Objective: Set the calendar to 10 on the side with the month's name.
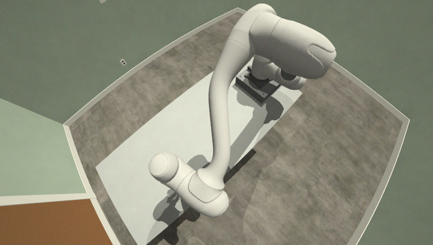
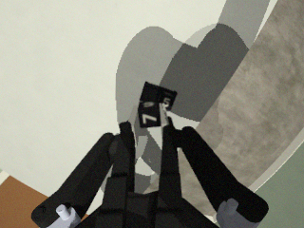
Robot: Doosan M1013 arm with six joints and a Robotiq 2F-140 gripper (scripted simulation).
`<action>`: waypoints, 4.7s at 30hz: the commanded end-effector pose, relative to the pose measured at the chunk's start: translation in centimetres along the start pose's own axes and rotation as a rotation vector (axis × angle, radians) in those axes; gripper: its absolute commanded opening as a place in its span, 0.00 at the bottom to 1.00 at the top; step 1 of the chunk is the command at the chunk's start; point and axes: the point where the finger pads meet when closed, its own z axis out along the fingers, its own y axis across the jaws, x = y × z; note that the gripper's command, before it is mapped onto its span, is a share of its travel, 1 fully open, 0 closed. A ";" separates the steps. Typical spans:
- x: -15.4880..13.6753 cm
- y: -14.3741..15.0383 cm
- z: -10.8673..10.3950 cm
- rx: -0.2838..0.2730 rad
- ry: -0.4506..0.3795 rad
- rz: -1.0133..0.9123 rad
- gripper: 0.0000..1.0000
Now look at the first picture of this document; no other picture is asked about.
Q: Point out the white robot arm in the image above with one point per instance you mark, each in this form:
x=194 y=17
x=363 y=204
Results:
x=279 y=45

